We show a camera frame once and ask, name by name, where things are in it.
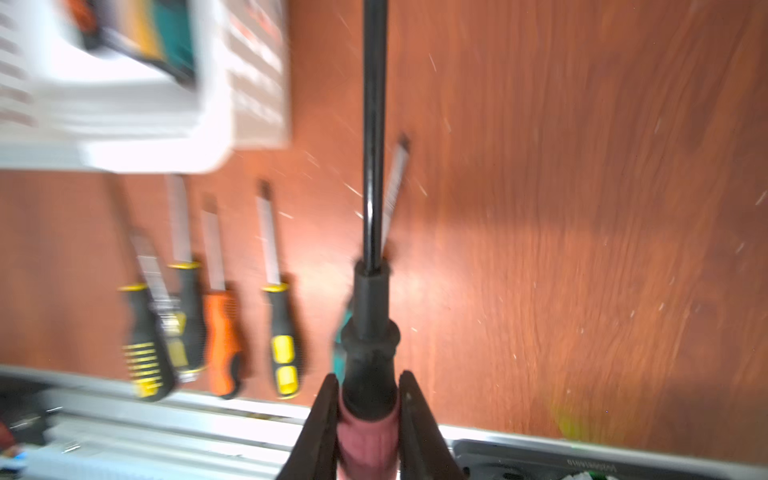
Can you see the small silver screwdriver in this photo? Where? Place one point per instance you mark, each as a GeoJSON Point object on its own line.
{"type": "Point", "coordinates": [164, 304]}

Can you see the white plastic bin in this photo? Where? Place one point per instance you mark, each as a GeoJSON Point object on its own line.
{"type": "Point", "coordinates": [65, 108]}

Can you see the yellow handle screwdriver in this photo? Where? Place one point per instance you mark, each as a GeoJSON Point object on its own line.
{"type": "Point", "coordinates": [128, 27]}

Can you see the aluminium mounting rail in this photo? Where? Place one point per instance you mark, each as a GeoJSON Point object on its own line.
{"type": "Point", "coordinates": [79, 427]}

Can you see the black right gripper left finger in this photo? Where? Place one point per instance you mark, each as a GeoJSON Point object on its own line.
{"type": "Point", "coordinates": [315, 453]}

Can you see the green handle screwdriver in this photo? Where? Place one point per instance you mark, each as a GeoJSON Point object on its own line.
{"type": "Point", "coordinates": [399, 164]}

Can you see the pink handle screwdriver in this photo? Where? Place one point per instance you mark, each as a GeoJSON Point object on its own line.
{"type": "Point", "coordinates": [368, 430]}

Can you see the orange handle screwdriver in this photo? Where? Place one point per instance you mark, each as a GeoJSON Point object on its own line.
{"type": "Point", "coordinates": [225, 351]}

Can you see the green black screwdriver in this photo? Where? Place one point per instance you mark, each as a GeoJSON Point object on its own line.
{"type": "Point", "coordinates": [172, 24]}

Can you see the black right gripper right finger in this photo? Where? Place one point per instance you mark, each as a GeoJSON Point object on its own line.
{"type": "Point", "coordinates": [423, 452]}

